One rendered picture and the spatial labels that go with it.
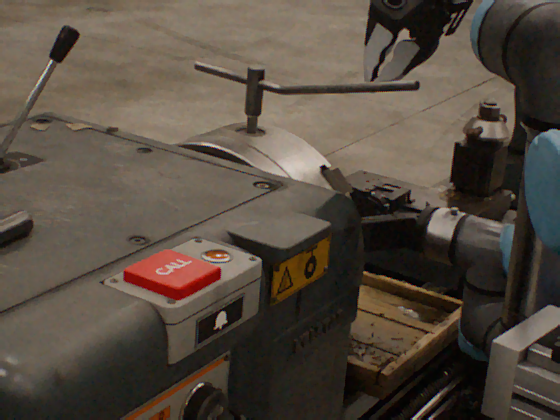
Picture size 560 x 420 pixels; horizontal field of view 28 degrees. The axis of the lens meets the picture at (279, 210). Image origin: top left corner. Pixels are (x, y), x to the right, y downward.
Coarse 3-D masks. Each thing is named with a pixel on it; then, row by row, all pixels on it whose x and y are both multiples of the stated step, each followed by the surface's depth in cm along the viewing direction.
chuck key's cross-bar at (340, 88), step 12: (216, 72) 142; (228, 72) 141; (264, 84) 138; (276, 84) 137; (324, 84) 132; (336, 84) 131; (348, 84) 130; (360, 84) 129; (372, 84) 128; (384, 84) 127; (396, 84) 125; (408, 84) 124
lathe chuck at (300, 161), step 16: (224, 128) 144; (240, 128) 143; (272, 128) 144; (256, 144) 138; (272, 144) 139; (288, 144) 140; (304, 144) 142; (272, 160) 136; (288, 160) 137; (304, 160) 139; (320, 160) 141; (304, 176) 137; (320, 176) 139
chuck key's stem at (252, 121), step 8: (256, 64) 139; (248, 72) 138; (256, 72) 138; (264, 72) 138; (248, 80) 139; (256, 80) 138; (248, 88) 139; (256, 88) 139; (248, 96) 139; (256, 96) 139; (248, 104) 139; (256, 104) 139; (248, 112) 140; (256, 112) 140; (248, 120) 141; (256, 120) 141; (248, 128) 141; (256, 128) 141
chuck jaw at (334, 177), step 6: (336, 168) 146; (324, 174) 141; (330, 174) 141; (336, 174) 145; (330, 180) 141; (336, 180) 142; (342, 180) 145; (336, 186) 141; (342, 186) 144; (348, 186) 145; (342, 192) 141; (348, 192) 145
